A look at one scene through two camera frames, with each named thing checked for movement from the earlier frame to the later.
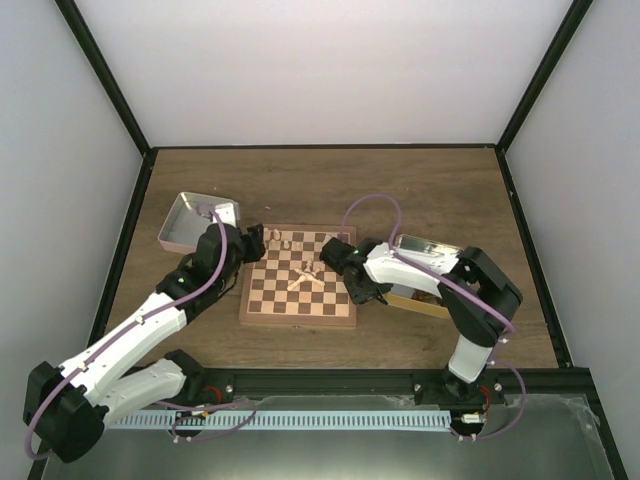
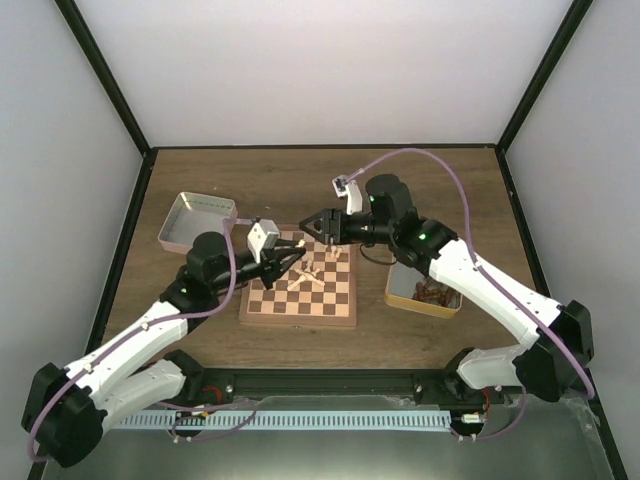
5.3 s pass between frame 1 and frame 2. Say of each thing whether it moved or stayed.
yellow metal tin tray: stayed
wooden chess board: stayed
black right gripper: moved
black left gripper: moved
